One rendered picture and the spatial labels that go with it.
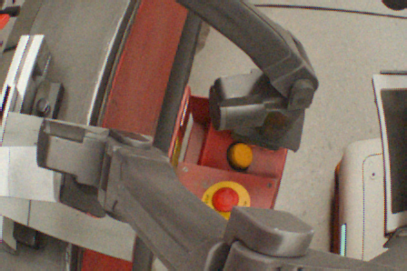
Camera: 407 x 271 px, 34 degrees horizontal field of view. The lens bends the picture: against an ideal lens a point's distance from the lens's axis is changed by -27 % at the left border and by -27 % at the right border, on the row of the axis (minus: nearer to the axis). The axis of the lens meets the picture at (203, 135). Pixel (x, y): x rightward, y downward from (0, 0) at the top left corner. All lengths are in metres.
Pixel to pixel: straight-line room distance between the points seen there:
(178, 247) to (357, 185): 1.29
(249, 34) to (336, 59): 1.30
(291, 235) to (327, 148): 1.69
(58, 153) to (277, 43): 0.31
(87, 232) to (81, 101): 0.28
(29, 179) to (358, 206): 0.95
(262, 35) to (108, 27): 0.41
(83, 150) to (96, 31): 0.50
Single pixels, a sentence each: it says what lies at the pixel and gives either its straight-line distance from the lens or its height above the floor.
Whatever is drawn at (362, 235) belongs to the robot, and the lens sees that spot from 1.78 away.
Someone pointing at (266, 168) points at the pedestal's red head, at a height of 0.70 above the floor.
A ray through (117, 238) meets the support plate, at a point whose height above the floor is 1.00.
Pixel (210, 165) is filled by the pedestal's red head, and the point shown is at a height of 0.74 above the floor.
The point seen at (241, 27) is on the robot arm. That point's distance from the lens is 0.94.
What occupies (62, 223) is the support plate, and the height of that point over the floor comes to 1.00.
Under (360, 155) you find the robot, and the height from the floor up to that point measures 0.28.
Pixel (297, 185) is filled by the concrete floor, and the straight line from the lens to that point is 2.09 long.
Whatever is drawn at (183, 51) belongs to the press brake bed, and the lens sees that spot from 2.18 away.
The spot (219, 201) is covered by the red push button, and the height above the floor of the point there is 0.81.
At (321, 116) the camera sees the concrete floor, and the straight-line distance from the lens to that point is 2.16.
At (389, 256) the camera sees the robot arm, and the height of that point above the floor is 1.46.
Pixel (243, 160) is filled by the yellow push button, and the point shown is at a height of 0.73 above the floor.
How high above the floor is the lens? 1.99
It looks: 69 degrees down
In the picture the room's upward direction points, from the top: 10 degrees counter-clockwise
